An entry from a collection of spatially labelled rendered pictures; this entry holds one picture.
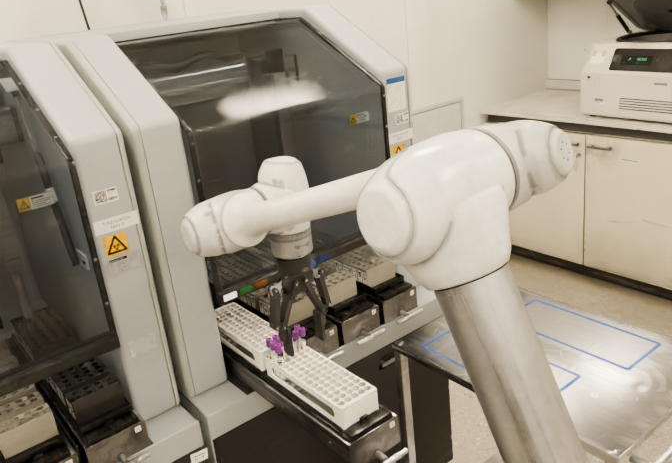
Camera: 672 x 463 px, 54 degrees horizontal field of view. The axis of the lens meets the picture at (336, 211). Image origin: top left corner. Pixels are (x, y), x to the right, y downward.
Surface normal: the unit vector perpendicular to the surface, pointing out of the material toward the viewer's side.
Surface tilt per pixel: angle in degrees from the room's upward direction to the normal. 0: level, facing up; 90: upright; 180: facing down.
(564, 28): 90
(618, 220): 90
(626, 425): 0
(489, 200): 71
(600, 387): 0
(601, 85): 90
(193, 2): 90
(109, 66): 29
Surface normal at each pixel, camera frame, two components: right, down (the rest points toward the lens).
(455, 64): 0.62, 0.19
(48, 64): 0.21, -0.73
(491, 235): 0.56, -0.12
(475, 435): -0.11, -0.94
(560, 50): -0.78, 0.29
